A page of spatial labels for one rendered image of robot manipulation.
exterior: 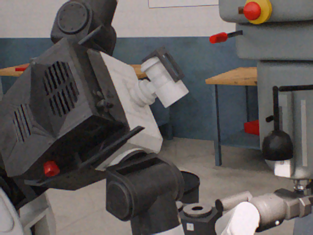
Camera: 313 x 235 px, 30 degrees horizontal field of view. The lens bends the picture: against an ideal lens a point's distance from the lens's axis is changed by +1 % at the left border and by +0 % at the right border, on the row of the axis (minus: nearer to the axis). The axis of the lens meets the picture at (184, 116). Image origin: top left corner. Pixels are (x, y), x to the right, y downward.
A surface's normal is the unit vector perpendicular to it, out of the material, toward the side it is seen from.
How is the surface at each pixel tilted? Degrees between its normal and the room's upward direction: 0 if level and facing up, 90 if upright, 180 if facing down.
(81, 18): 62
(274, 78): 90
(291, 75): 90
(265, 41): 90
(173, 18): 90
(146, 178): 32
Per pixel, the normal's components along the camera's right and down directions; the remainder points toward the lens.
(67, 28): -0.31, -0.24
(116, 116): 0.79, -0.51
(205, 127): -0.53, 0.23
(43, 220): -0.25, 0.24
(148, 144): 0.83, 0.17
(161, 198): 0.63, -0.16
